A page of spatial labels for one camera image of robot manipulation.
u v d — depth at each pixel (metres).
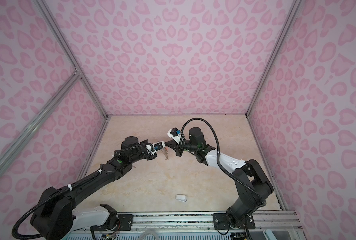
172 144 0.73
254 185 0.45
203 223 0.75
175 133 0.68
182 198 0.79
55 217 0.40
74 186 0.45
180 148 0.71
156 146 0.66
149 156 0.67
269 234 0.68
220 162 0.50
